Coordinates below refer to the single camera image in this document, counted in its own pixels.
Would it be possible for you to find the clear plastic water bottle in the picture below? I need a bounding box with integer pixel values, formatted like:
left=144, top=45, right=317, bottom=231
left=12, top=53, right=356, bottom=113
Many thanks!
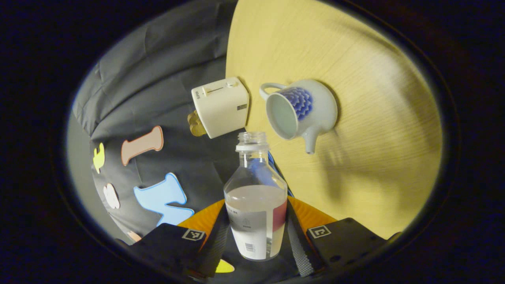
left=224, top=131, right=288, bottom=262

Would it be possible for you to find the folded blue towel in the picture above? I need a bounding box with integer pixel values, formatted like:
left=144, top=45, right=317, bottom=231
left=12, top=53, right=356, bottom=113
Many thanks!
left=267, top=152, right=294, bottom=198

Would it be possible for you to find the white toaster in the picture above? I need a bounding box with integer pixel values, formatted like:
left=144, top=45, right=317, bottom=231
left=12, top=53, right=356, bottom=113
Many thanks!
left=191, top=77, right=250, bottom=139

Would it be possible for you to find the white blue flowered teacup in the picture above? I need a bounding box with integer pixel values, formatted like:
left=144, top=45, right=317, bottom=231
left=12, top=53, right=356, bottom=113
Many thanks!
left=259, top=79, right=339, bottom=155

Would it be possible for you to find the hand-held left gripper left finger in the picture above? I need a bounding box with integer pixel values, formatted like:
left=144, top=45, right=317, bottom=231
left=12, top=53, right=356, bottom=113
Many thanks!
left=128, top=199, right=231, bottom=278

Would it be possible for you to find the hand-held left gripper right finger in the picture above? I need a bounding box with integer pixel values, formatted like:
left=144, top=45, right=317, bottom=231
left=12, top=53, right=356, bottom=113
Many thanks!
left=286, top=196, right=397, bottom=278

